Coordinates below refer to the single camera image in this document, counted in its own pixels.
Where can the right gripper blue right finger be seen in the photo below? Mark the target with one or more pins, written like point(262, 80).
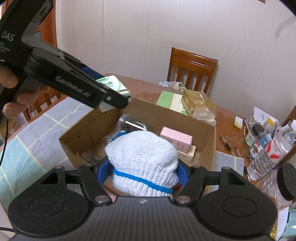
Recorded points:
point(183, 172)

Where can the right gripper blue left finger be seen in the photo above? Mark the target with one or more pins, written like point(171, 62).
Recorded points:
point(103, 170)

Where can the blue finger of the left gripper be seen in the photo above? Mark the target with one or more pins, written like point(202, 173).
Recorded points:
point(92, 73)

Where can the pink carton box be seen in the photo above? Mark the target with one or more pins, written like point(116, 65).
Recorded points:
point(179, 140)

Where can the white sock roll blue band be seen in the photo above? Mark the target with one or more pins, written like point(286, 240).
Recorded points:
point(144, 164)

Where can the clear jar dark contents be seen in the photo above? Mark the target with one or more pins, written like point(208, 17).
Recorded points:
point(125, 123)

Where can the cream printed carton box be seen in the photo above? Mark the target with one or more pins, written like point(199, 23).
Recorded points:
point(188, 155)

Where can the white grey ribbed sock roll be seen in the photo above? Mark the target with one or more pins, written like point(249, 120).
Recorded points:
point(117, 135)

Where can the person's left hand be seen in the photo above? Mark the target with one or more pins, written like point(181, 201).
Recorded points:
point(24, 99)

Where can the brown cardboard box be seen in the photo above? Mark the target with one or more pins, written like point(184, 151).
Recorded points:
point(143, 150)

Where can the wooden chair left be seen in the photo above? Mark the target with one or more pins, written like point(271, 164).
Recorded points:
point(44, 100)

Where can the black pen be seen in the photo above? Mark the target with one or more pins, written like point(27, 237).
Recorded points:
point(227, 145)

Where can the plastic wrapped beige package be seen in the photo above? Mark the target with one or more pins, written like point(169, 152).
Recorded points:
point(199, 106)

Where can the green white flat box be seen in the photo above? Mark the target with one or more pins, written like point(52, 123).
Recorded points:
point(171, 101)

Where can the small yellow white box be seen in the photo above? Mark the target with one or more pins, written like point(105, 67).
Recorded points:
point(238, 122)

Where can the blue grey checked cloth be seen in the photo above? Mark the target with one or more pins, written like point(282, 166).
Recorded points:
point(62, 134)

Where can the dark jar green label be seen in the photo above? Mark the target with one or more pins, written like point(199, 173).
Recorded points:
point(255, 130)

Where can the clear plastic water bottle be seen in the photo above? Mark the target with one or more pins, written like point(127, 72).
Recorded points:
point(281, 144)

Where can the black lid clear container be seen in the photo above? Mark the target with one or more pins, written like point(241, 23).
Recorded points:
point(279, 185)

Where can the wooden chair at wall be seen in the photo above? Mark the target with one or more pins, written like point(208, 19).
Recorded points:
point(194, 63)

